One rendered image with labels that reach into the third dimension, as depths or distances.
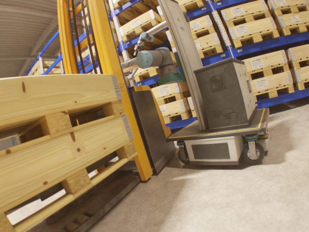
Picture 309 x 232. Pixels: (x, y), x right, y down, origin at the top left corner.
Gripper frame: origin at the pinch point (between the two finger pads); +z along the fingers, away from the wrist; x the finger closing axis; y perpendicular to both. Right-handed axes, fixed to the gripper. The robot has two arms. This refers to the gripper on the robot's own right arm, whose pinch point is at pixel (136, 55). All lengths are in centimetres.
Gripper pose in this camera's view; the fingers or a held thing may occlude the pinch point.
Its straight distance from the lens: 232.6
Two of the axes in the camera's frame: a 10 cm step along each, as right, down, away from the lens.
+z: -2.9, 9.6, 0.8
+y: -8.2, -2.8, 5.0
